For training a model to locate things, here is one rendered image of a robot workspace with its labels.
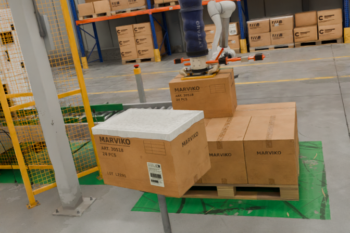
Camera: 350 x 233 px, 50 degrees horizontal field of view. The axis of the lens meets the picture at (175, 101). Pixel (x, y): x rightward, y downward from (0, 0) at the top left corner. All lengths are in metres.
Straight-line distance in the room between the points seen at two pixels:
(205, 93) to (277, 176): 1.07
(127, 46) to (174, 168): 10.19
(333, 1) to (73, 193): 9.86
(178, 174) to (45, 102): 1.58
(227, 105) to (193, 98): 0.34
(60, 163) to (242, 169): 1.60
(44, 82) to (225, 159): 1.66
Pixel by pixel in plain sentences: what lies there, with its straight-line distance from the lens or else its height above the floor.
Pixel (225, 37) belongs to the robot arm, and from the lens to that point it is 4.43.
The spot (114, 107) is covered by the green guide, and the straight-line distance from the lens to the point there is 4.56.
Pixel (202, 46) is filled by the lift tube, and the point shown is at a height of 1.25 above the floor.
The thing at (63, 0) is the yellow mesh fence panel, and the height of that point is 1.88.
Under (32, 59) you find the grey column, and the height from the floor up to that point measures 1.44.
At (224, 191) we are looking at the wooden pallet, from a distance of 3.34.
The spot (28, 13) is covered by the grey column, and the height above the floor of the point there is 1.80.
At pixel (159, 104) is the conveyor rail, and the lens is 4.41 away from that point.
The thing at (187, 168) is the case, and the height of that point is 0.75.
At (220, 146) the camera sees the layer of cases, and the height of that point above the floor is 0.49.
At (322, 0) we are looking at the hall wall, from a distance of 11.98.
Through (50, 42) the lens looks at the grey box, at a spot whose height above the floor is 1.54.
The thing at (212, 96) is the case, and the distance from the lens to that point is 3.66.
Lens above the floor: 1.71
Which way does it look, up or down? 15 degrees down
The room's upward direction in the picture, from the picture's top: 9 degrees counter-clockwise
